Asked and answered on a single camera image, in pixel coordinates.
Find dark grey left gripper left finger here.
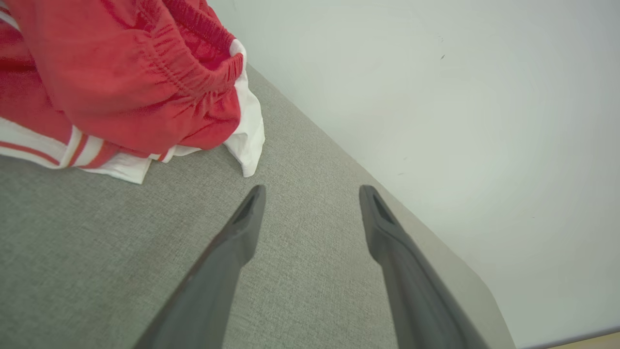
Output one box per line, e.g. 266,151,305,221
133,185,266,349

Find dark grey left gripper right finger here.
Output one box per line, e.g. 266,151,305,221
359,185,492,349

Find red Bulls 23 jersey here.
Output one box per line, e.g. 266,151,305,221
0,10,266,185

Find red shorts with white stripe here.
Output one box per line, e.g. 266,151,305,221
0,0,245,152

